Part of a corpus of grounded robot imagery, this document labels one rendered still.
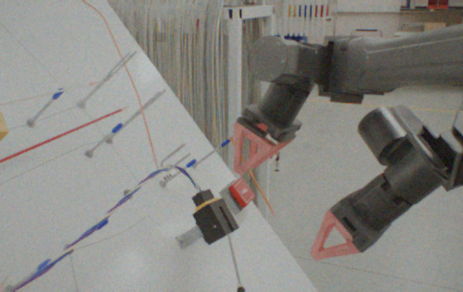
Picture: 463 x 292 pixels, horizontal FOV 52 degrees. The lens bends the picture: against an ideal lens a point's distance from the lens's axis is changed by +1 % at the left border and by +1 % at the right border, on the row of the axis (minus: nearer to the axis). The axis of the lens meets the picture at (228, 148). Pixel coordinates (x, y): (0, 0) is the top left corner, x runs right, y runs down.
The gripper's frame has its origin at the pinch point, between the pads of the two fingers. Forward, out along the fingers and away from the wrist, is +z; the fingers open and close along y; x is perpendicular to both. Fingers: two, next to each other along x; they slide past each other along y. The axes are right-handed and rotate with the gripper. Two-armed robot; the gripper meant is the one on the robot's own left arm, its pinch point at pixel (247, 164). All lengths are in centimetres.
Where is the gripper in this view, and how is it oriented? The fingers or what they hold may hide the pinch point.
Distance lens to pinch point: 72.0
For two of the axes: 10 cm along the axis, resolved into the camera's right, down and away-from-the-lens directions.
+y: -4.4, 1.4, -8.8
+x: 7.8, 5.5, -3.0
